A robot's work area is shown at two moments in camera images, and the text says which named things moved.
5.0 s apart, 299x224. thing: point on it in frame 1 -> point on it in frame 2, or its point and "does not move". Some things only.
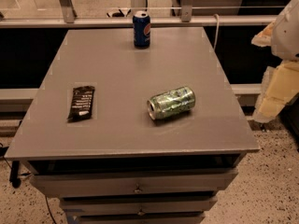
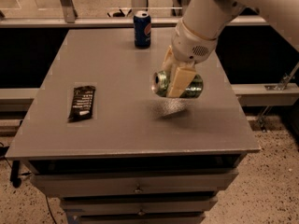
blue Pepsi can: (141, 29) does not move
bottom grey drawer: (136, 217) does not move
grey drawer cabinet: (121, 165) does not move
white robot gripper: (287, 35) -> (191, 46)
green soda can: (177, 102) -> (162, 82)
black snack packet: (82, 98) does not move
